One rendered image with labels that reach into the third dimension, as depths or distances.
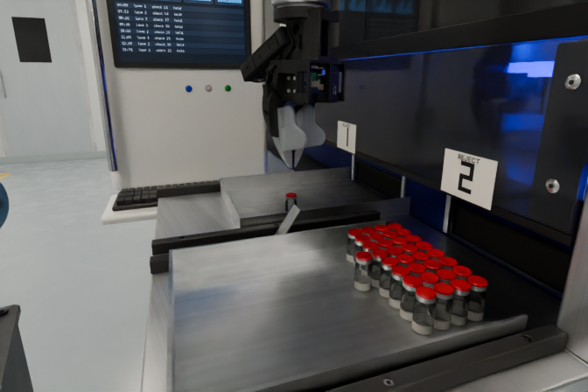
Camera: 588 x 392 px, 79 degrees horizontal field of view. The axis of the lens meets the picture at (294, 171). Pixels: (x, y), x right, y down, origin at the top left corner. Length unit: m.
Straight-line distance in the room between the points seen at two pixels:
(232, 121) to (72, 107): 4.79
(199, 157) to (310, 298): 0.82
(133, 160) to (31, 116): 4.85
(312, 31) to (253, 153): 0.80
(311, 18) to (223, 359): 0.39
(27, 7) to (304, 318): 5.77
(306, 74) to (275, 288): 0.27
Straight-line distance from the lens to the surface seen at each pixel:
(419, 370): 0.37
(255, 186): 0.87
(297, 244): 0.56
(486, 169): 0.48
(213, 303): 0.46
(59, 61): 5.87
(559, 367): 0.46
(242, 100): 1.19
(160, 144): 1.18
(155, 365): 0.41
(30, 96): 5.98
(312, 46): 0.46
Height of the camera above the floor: 1.14
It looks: 15 degrees down
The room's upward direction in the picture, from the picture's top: straight up
